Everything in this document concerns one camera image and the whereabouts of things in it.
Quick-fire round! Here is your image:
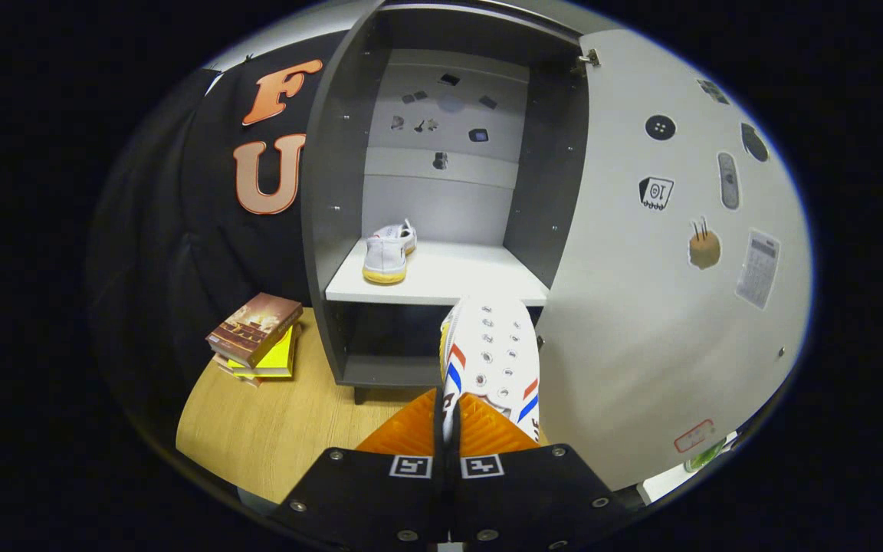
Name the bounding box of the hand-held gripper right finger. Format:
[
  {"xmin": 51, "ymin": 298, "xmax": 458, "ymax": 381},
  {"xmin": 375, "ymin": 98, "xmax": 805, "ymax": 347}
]
[{"xmin": 449, "ymin": 391, "xmax": 631, "ymax": 552}]

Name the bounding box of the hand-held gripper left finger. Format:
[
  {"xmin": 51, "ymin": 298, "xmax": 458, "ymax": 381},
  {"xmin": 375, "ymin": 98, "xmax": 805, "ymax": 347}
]
[{"xmin": 268, "ymin": 387, "xmax": 450, "ymax": 552}]

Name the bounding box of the white shoe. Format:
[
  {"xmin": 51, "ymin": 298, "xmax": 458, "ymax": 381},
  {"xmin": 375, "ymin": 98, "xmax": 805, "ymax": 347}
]
[
  {"xmin": 362, "ymin": 218, "xmax": 418, "ymax": 286},
  {"xmin": 439, "ymin": 295, "xmax": 542, "ymax": 445}
]

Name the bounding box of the beige shoe cabinet door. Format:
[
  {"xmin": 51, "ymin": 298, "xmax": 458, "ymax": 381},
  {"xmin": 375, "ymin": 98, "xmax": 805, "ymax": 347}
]
[{"xmin": 535, "ymin": 28, "xmax": 812, "ymax": 493}]

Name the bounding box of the grey shoe cabinet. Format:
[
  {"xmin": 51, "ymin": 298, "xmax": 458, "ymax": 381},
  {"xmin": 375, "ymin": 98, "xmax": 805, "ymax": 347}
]
[{"xmin": 301, "ymin": 0, "xmax": 592, "ymax": 406}]

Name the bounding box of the white paper sheet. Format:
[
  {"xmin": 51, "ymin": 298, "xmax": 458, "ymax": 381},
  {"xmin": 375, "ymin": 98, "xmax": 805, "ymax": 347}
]
[{"xmin": 635, "ymin": 431, "xmax": 741, "ymax": 505}]

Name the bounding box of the yellow book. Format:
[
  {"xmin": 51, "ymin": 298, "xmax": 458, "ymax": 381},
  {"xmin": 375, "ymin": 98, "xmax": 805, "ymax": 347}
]
[{"xmin": 227, "ymin": 324, "xmax": 298, "ymax": 379}]

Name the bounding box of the thin brown book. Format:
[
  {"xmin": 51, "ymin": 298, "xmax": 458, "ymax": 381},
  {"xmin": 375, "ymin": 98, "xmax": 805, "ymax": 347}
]
[{"xmin": 214, "ymin": 354, "xmax": 262, "ymax": 387}]

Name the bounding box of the small green object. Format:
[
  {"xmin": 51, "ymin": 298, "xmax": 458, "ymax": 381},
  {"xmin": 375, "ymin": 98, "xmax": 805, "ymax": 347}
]
[{"xmin": 683, "ymin": 437, "xmax": 727, "ymax": 473}]

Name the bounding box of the thick brown picture-cover book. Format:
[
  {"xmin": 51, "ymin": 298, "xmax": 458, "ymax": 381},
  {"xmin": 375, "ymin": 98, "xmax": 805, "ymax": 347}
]
[{"xmin": 205, "ymin": 292, "xmax": 304, "ymax": 369}]

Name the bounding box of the black backdrop cloth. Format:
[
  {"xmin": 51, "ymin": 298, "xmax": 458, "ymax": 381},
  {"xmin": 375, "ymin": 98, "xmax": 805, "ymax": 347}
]
[{"xmin": 87, "ymin": 29, "xmax": 346, "ymax": 461}]

